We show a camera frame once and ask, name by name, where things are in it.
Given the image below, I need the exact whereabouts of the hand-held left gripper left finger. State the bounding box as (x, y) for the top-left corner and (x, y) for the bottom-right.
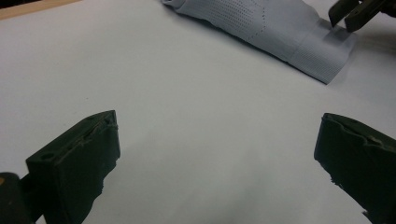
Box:
(25, 109), (121, 224)

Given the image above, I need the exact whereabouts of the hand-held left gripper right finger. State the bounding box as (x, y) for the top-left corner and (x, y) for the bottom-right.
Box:
(313, 112), (396, 224)

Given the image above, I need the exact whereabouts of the grey sleeveless vest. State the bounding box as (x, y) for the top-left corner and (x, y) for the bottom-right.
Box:
(161, 0), (358, 85)

